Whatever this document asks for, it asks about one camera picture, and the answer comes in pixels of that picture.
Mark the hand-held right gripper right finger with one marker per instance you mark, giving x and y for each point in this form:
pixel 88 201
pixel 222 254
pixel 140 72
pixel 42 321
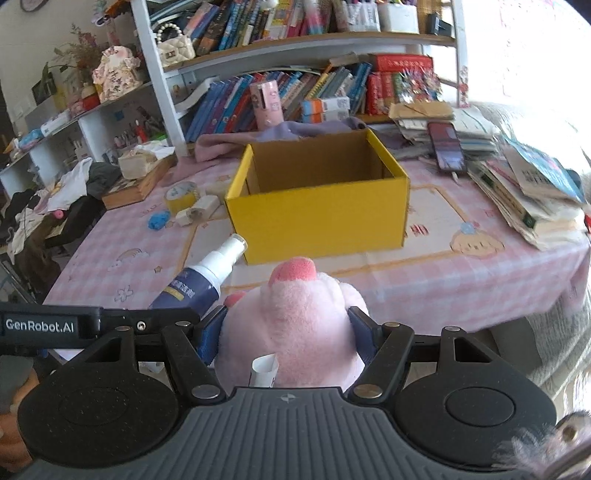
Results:
pixel 364 334

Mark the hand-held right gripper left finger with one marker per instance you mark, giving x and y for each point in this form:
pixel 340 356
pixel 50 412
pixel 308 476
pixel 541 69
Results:
pixel 210 337

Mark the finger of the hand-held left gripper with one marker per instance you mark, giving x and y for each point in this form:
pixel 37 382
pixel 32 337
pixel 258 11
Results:
pixel 147 317

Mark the blue white spray bottle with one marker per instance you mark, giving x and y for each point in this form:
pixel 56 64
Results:
pixel 198 281

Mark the pink plush toy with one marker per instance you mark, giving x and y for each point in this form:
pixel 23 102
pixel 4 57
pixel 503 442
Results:
pixel 295 323

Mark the small blue object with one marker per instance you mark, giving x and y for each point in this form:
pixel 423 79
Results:
pixel 159 220

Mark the yellow tape roll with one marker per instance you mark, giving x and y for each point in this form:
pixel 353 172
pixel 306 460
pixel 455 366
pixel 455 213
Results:
pixel 182 203

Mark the yellow cardboard box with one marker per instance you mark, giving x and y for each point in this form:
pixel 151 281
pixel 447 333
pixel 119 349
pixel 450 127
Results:
pixel 318 221

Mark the white charger adapter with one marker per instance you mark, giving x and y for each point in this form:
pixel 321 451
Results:
pixel 205 205

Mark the cream rectangular block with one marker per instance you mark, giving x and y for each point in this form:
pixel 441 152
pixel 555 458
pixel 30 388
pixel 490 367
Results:
pixel 219 188

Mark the white storage container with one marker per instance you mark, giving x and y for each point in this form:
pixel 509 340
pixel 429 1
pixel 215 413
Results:
pixel 399 18

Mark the chair with piled clothes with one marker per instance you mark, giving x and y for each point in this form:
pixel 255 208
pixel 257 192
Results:
pixel 32 240

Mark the small pink object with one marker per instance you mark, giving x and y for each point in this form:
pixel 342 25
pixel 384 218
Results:
pixel 59 215

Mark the wooden chess box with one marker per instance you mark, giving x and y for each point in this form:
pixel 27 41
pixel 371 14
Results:
pixel 134 191

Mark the white garment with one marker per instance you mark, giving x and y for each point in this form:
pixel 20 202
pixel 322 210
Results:
pixel 74 184

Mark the dark grey garment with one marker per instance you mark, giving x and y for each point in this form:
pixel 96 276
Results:
pixel 104 177

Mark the cream tissue pack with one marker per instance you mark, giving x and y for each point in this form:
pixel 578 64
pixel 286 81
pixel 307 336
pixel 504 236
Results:
pixel 141 161

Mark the blue wipes packet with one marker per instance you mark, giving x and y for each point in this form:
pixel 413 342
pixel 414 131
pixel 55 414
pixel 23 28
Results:
pixel 31 139

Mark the pink and purple cloth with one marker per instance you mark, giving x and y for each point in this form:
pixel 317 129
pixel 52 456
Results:
pixel 221 143

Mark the grey textured fabric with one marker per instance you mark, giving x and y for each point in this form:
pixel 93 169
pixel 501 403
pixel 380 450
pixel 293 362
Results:
pixel 563 350

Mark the fuzzy lilac cloth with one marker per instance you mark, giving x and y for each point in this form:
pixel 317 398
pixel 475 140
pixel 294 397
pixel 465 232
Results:
pixel 535 447

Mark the black smartphone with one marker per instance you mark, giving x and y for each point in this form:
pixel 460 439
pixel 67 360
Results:
pixel 447 145

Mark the pile of books and booklets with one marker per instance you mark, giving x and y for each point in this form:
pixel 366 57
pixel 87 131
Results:
pixel 526 198

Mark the pile of papers and envelopes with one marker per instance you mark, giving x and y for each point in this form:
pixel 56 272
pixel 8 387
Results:
pixel 415 117

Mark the white bookshelf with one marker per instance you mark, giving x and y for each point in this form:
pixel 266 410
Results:
pixel 157 92

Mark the red jar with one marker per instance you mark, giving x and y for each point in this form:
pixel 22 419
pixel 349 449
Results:
pixel 90 99

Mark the orange and white small boxes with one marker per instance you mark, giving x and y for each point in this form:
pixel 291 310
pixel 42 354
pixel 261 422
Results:
pixel 325 110

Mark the pink cylinder device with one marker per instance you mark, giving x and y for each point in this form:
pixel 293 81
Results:
pixel 267 104

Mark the doll in pink dress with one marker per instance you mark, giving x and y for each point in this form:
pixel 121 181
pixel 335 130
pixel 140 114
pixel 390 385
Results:
pixel 115 74

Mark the red books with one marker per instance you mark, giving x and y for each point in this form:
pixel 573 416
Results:
pixel 383 87

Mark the colourful foil decoration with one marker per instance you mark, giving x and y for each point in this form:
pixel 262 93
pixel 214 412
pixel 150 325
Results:
pixel 420 85

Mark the white quilted handbag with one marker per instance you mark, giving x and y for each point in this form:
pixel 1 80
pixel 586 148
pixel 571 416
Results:
pixel 175 48

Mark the dried flower bouquet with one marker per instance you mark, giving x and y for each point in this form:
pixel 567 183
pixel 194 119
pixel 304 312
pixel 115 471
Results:
pixel 85 50

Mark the row of mixed colourful books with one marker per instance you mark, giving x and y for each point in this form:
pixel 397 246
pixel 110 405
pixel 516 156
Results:
pixel 244 23

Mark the pen holder with markers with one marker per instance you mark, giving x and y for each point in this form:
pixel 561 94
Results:
pixel 360 16

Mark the small black box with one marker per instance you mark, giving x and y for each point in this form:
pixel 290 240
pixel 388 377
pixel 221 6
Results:
pixel 438 24

